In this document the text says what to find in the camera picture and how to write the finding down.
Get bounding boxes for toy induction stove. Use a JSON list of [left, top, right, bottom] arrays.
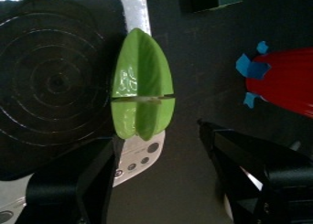
[[0, 0, 167, 224]]

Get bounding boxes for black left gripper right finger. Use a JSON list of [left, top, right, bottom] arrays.
[[196, 119, 313, 224]]

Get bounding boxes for green toy starfruit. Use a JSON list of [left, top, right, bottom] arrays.
[[109, 27, 176, 142]]

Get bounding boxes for blue tape piece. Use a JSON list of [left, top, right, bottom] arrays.
[[234, 40, 272, 109]]

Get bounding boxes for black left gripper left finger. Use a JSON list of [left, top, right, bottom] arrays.
[[14, 136, 124, 224]]

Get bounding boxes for red ribbed bowl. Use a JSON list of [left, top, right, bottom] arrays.
[[244, 47, 313, 119]]

